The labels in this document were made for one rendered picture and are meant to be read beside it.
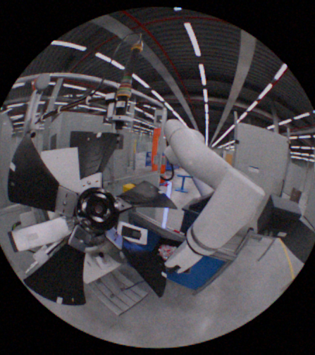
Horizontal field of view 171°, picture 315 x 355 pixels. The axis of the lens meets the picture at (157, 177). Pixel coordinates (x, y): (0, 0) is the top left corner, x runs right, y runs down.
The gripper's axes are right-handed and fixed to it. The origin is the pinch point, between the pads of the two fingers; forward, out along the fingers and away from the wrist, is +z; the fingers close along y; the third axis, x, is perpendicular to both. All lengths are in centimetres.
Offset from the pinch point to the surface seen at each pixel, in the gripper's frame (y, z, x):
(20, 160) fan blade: 33, -19, -42
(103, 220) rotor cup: 10.0, -9.5, -20.2
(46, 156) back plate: 23, -8, -70
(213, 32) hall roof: -208, -480, -129
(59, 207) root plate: 19.7, -6.7, -31.5
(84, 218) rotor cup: 14.4, -10.6, -21.7
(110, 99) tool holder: 4, -37, -38
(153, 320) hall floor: 16, 96, 45
